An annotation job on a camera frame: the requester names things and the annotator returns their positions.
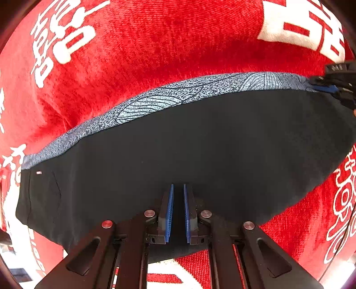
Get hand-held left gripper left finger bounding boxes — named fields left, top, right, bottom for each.
left=35, top=184, right=175, bottom=289

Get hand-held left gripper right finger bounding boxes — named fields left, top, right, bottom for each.
left=183, top=183, right=324, bottom=289

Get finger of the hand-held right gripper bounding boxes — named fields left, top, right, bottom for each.
left=309, top=76, right=356, bottom=110

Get black pants with patterned waistband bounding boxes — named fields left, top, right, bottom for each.
left=16, top=72, right=356, bottom=264

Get red printed blanket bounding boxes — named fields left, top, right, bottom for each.
left=0, top=0, right=356, bottom=289

